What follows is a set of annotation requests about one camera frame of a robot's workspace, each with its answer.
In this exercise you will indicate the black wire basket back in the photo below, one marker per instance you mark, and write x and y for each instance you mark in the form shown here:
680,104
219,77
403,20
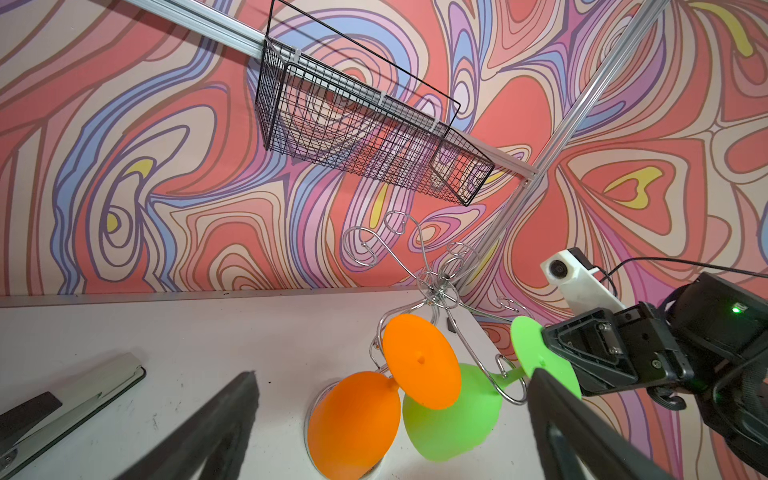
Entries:
340,98

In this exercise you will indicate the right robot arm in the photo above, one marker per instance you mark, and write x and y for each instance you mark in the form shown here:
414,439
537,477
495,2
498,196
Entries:
707,338

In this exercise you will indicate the chrome wire glass rack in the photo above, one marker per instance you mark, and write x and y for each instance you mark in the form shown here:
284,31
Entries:
435,282

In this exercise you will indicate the orange wine glass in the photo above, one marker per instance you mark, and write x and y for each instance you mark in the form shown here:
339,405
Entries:
354,425

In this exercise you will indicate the green plastic wine glass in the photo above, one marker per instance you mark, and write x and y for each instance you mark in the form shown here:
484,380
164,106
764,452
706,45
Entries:
442,434

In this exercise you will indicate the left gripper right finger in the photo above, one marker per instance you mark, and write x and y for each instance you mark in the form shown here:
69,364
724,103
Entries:
572,440

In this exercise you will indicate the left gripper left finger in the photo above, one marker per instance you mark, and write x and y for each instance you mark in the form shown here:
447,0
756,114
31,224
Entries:
212,443

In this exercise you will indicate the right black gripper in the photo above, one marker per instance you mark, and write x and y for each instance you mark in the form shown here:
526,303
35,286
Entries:
611,352

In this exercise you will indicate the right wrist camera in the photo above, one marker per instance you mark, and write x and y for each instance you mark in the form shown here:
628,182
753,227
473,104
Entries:
573,275

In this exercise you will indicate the grey black stapler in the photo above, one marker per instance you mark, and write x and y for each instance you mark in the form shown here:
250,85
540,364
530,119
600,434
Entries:
31,428

